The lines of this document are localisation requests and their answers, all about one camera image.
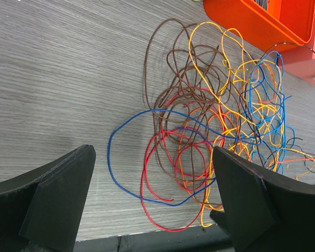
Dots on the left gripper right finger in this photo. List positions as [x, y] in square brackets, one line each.
[263, 210]

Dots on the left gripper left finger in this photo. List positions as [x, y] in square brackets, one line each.
[42, 208]

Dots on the salmon pink square tray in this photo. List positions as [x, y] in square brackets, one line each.
[300, 61]

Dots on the orange square tray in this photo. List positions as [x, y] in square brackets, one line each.
[282, 21]

